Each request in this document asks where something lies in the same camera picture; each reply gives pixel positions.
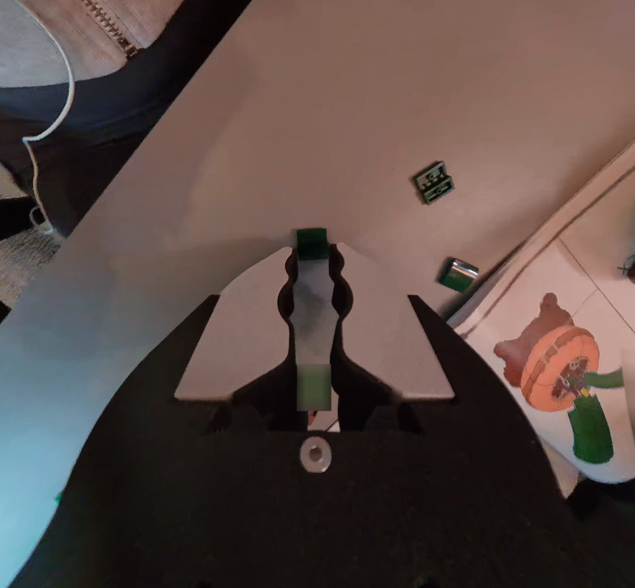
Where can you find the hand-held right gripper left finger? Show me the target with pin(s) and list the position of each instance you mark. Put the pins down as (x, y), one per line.
(233, 340)

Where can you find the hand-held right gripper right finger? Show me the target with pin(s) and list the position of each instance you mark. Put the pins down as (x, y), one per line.
(392, 345)

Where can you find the dark green toy brick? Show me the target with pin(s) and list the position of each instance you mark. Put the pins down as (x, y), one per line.
(311, 243)

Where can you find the dark green toy slope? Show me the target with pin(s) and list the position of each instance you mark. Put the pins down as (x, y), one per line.
(456, 275)

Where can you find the instruction booklet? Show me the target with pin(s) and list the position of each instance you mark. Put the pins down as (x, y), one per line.
(570, 275)

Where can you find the person's dark pants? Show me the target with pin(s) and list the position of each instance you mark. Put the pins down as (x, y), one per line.
(124, 116)

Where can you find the person in beige hoodie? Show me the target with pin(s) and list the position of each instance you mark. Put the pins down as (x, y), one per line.
(149, 2)

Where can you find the dark green toy bracket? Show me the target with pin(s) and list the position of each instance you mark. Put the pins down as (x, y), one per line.
(432, 183)

